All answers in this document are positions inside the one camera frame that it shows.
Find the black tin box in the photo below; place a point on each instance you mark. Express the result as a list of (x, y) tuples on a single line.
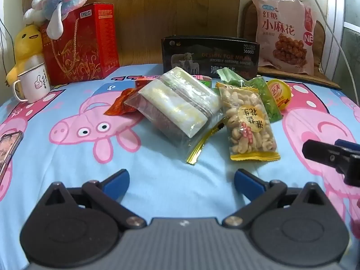
[(213, 50)]

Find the peanut packet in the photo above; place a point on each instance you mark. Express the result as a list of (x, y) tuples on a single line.
[(247, 123)]

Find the yellow duck plush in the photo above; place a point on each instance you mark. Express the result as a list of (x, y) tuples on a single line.
[(26, 42)]

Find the yellow jelly cup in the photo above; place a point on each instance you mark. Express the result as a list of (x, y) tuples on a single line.
[(281, 95)]

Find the large pink snack bag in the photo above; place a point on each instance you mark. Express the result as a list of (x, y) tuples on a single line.
[(281, 33)]

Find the clear zip bag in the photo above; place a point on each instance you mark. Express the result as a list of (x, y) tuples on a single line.
[(174, 101)]

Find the smartphone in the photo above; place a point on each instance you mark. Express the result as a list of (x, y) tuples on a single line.
[(8, 149)]

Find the orange snack packet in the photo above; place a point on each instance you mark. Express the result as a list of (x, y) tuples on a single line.
[(118, 105)]

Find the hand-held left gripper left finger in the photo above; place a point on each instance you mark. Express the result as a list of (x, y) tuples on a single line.
[(116, 181)]

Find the white enamel mug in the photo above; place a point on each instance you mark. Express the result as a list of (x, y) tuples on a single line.
[(35, 83)]

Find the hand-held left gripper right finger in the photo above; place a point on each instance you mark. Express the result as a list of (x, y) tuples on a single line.
[(247, 181)]

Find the wood grain board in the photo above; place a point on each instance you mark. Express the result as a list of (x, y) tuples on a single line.
[(168, 5)]

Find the small green snack pack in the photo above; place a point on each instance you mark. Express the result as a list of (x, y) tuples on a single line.
[(204, 81)]

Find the red gift box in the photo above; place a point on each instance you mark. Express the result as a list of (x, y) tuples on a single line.
[(84, 47)]

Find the printed cartoon pig blanket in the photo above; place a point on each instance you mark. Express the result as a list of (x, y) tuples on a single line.
[(168, 180)]

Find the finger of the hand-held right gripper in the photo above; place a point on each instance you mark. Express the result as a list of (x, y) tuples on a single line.
[(323, 153)]

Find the dark green snack packet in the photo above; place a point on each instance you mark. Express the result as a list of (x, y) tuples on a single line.
[(267, 101)]

